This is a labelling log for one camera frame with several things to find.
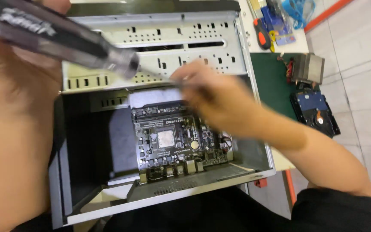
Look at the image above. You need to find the orange table leg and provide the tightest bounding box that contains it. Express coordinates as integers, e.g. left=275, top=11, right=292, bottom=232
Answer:
left=285, top=170, right=298, bottom=206

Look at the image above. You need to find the person's left hand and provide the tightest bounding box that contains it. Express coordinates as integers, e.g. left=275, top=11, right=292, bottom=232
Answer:
left=0, top=0, right=71, bottom=117

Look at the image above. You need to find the grey metal computer case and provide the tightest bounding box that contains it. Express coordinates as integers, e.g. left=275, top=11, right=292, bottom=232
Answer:
left=49, top=10, right=276, bottom=229

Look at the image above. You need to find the black motherboard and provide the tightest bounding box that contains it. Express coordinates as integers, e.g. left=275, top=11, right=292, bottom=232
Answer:
left=131, top=102, right=234, bottom=185

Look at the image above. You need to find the orange black screwdriver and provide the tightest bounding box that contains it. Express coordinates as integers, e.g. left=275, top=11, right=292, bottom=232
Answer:
left=253, top=18, right=272, bottom=51

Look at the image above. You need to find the yellow tool handle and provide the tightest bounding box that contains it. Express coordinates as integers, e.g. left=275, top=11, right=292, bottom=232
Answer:
left=268, top=30, right=276, bottom=53

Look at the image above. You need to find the black clear-handled screwdriver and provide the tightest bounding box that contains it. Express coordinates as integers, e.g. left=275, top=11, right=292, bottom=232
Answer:
left=0, top=0, right=187, bottom=88

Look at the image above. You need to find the blue plastic bag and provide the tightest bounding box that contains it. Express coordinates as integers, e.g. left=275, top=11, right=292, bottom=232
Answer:
left=281, top=0, right=317, bottom=30

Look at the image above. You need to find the silver processor chip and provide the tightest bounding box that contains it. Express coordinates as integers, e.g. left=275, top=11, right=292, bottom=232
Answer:
left=157, top=130, right=176, bottom=149

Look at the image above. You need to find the person's black clothing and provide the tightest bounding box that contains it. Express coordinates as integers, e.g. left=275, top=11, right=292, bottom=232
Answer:
left=0, top=186, right=371, bottom=232

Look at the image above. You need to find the black panel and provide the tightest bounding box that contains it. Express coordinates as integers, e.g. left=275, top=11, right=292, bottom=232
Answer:
left=66, top=0, right=241, bottom=17

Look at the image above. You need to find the black hard disk drive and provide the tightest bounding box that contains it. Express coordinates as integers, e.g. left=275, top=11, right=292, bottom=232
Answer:
left=290, top=90, right=341, bottom=138

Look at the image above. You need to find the dark green work mat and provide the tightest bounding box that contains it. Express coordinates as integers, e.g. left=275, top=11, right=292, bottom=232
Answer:
left=250, top=52, right=321, bottom=122

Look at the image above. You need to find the metal processor heatsink cooler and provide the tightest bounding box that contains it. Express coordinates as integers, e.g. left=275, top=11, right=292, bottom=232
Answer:
left=286, top=53, right=326, bottom=90

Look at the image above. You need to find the blue tool packet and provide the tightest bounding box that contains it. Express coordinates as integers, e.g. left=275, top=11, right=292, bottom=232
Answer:
left=260, top=0, right=297, bottom=46

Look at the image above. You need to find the person's right hand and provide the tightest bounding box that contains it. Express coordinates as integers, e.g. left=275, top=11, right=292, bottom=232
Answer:
left=171, top=60, right=267, bottom=138

